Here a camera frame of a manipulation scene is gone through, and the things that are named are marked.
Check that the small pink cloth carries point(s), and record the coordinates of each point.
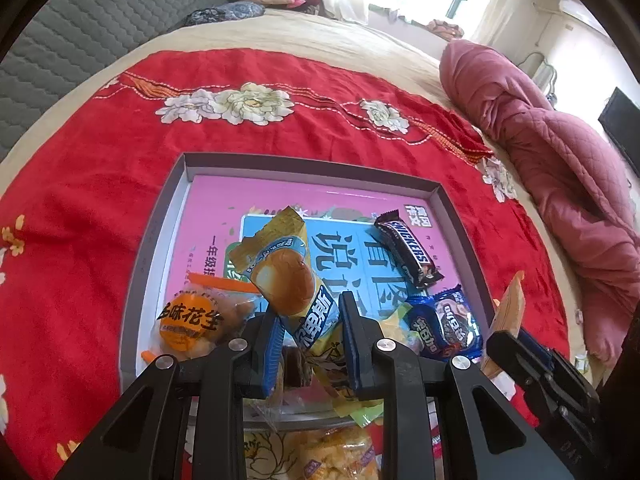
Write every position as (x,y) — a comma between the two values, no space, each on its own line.
(444,29)

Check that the white air conditioner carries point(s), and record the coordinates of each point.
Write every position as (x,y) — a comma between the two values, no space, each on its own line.
(582,14)

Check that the blue cookie packet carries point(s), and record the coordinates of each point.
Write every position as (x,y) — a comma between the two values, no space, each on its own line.
(445,325)

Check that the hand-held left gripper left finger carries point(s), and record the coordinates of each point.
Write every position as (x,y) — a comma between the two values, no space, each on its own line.
(272,357)

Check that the grey quilted headboard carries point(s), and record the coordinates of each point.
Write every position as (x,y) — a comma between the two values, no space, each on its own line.
(90,25)

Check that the pink book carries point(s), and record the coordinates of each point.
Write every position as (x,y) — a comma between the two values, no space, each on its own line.
(215,220)

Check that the pink quilt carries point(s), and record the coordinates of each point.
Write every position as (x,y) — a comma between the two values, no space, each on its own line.
(550,170)

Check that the beige orange snack packet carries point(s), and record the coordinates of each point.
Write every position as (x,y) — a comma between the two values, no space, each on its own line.
(510,305)

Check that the dark floral cloth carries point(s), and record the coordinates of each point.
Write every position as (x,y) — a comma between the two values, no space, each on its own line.
(225,12)

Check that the brown chocolate bar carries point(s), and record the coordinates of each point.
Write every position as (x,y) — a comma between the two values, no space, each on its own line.
(407,250)

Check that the orange label peanut packet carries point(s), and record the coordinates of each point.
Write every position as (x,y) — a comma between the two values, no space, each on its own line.
(190,327)

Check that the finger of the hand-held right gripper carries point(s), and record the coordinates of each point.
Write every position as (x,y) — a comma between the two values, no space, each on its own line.
(520,375)
(565,375)

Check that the white metal rack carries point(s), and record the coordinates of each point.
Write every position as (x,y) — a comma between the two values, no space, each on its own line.
(545,77)

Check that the clear packet brown cake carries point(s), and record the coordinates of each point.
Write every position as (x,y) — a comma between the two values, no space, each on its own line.
(297,367)

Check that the grey cardboard box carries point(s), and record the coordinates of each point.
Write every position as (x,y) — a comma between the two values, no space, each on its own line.
(150,260)

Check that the orange puffed snack packet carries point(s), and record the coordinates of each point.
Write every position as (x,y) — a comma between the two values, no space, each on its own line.
(330,452)

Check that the red floral blanket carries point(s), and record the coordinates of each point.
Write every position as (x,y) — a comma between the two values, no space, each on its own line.
(75,210)

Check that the yellow bread packet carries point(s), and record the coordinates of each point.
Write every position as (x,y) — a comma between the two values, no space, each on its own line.
(285,280)

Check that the black television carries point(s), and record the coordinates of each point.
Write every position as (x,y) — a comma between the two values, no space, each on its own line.
(622,125)

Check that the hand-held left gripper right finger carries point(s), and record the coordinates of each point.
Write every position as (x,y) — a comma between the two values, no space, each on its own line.
(351,347)

